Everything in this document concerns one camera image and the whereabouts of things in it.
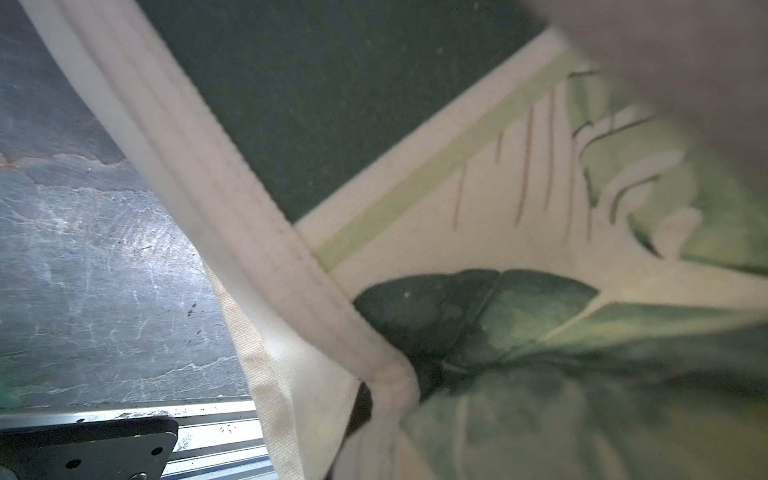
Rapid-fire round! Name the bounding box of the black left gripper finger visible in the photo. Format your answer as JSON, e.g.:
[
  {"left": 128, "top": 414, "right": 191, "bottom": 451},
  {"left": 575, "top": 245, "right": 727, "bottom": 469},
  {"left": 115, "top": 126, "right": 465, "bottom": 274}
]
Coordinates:
[{"left": 345, "top": 383, "right": 373, "bottom": 437}]

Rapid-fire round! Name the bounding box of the beige canvas bag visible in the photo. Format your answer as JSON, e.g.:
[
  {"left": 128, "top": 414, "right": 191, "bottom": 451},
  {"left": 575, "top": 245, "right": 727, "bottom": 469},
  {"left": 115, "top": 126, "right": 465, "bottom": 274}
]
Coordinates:
[{"left": 22, "top": 1, "right": 767, "bottom": 479}]

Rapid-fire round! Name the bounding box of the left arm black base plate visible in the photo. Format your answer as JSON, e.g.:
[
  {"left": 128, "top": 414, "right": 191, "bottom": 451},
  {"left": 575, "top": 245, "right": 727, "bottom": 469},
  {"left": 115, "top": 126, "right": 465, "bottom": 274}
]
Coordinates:
[{"left": 1, "top": 417, "right": 179, "bottom": 479}]

